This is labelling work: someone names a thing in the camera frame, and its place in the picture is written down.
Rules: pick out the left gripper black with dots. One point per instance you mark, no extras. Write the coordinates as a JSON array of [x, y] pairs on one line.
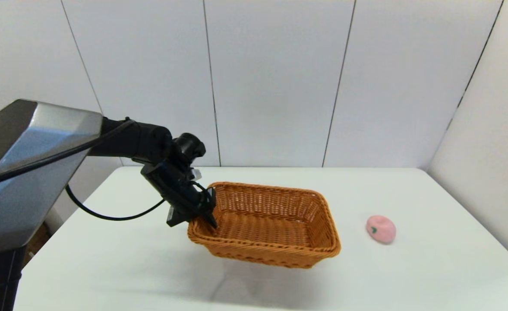
[[174, 185]]

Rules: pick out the orange wicker basket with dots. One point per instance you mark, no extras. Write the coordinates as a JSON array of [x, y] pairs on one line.
[[271, 229]]

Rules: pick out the pink toy peach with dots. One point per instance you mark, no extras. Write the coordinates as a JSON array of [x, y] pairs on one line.
[[382, 231]]

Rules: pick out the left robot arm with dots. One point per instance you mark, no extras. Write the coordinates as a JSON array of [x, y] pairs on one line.
[[25, 172]]

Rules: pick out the cardboard box with white label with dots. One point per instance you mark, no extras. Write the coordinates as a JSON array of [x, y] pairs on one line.
[[37, 247]]

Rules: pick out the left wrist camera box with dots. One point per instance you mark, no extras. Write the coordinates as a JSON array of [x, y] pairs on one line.
[[177, 218]]

